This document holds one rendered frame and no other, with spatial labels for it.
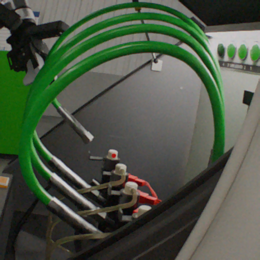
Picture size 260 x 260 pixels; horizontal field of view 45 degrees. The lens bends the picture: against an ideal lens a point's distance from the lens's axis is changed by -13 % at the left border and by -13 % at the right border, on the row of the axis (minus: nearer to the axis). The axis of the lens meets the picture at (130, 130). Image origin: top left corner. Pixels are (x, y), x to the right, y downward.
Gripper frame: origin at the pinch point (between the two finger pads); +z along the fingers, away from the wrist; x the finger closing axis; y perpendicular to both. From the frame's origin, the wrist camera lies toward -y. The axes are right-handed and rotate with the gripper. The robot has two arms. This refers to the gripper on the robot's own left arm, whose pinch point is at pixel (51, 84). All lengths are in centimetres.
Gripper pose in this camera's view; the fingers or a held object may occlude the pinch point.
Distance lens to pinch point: 72.0
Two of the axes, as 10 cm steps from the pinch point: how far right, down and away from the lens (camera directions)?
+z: 4.4, 8.5, -2.8
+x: -3.7, -1.1, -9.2
